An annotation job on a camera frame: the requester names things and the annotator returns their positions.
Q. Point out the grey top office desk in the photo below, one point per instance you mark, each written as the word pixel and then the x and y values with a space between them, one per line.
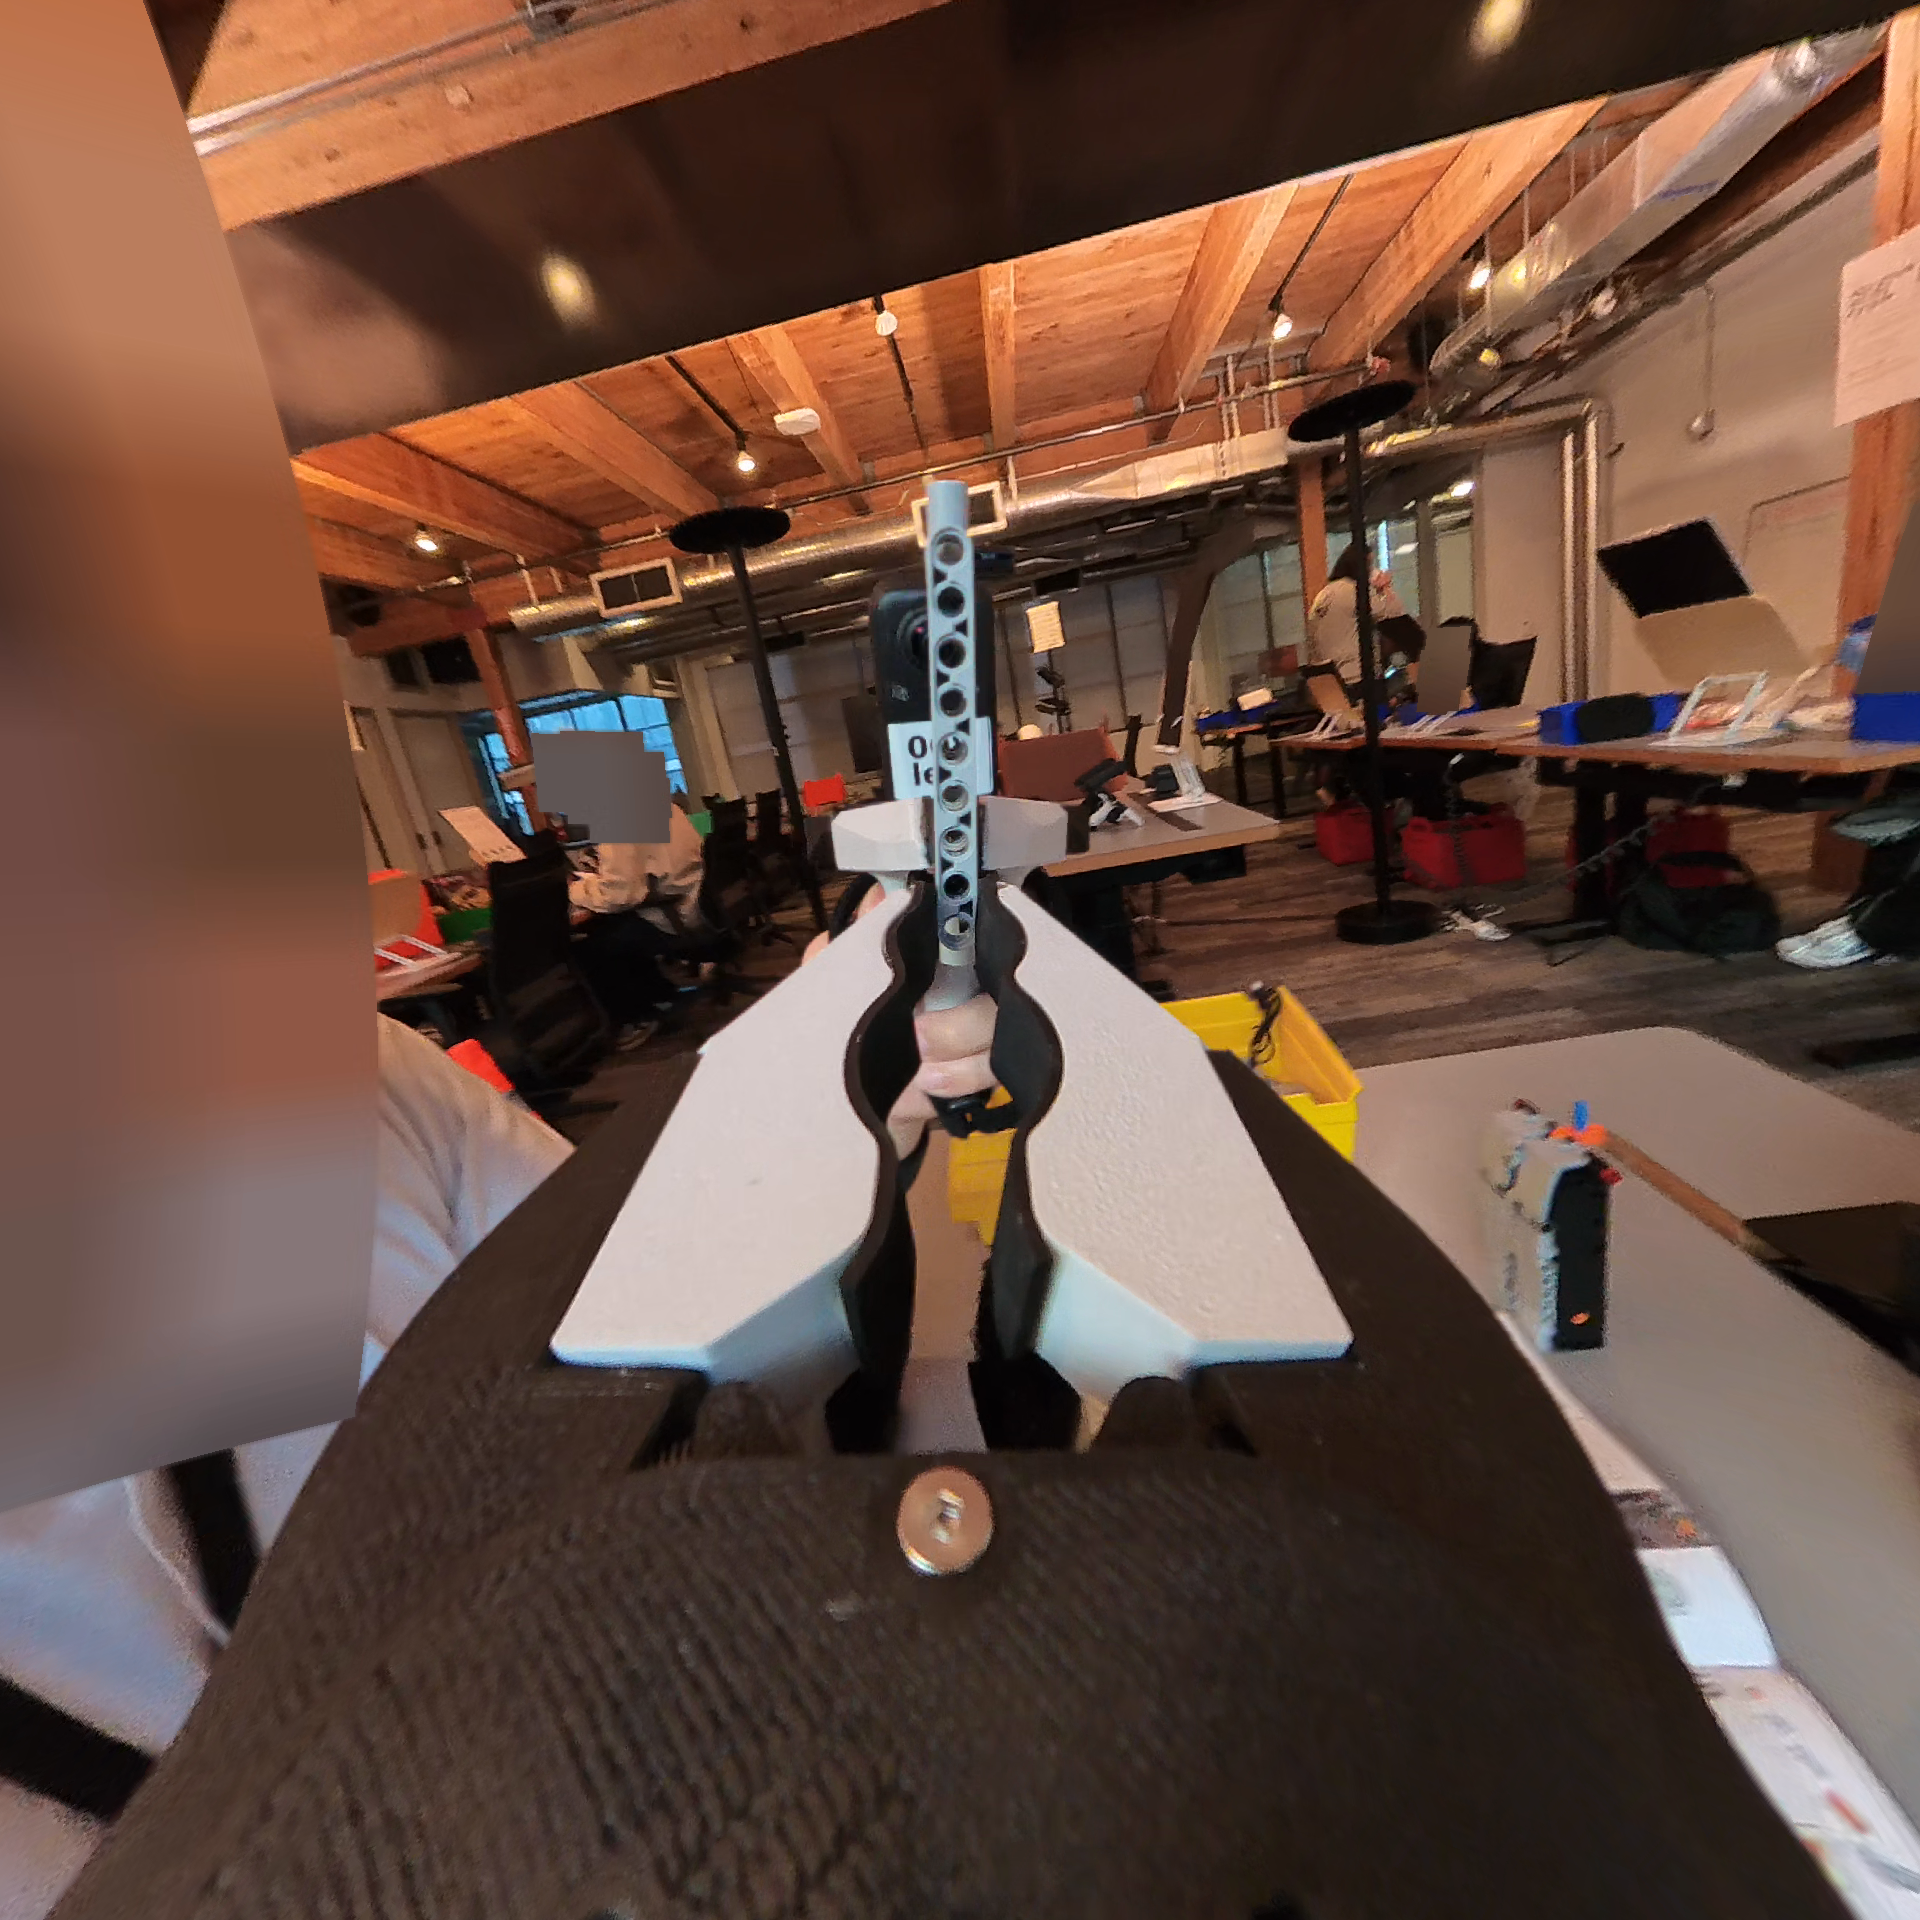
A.
pixel 1185 834

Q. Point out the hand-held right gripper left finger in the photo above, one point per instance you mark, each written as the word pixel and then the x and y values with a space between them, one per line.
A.
pixel 721 1214

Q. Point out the black floor lamp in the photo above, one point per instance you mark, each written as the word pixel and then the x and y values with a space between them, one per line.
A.
pixel 1350 409
pixel 729 530

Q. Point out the paper sign on stand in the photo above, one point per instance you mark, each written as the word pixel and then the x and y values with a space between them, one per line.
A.
pixel 1047 628

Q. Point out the brown panel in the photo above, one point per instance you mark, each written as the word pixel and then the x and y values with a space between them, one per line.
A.
pixel 1060 765

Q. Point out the white power strip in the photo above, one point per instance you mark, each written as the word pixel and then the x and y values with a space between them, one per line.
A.
pixel 1478 922

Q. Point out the open instruction booklet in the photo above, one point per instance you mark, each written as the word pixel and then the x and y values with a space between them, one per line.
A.
pixel 1830 1799

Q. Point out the white document stand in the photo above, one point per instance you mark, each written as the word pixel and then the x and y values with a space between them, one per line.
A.
pixel 1183 780

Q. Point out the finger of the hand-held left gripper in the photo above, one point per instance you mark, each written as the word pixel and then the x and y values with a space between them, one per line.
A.
pixel 878 837
pixel 1037 837

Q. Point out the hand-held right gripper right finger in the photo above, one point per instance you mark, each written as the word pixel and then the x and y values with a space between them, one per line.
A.
pixel 1185 1214

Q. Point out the yellow plastic bin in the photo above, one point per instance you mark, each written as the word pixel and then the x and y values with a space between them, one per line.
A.
pixel 1289 1081

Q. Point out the light grey perforated building beam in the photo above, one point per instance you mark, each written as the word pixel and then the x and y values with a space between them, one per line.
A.
pixel 960 721

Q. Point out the orange striped object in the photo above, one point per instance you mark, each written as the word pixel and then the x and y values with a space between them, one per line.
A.
pixel 481 1062

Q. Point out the white black device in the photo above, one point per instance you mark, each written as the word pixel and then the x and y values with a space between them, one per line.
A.
pixel 1108 797

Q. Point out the black office chair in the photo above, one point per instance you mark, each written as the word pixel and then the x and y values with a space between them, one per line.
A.
pixel 540 974

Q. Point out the white black robot module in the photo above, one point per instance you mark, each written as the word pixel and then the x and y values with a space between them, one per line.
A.
pixel 1569 1244

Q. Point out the long wooden desk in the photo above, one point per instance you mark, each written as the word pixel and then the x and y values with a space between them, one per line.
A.
pixel 1650 750

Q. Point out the person's left hand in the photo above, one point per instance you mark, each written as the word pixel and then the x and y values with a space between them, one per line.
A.
pixel 954 1060

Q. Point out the red storage bin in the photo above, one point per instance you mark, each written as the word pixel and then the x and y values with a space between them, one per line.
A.
pixel 1463 850
pixel 1358 837

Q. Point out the white paper notice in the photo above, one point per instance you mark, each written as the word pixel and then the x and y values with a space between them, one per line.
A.
pixel 1882 331

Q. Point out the black backpack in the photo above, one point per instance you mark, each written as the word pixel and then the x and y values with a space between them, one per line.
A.
pixel 1695 908

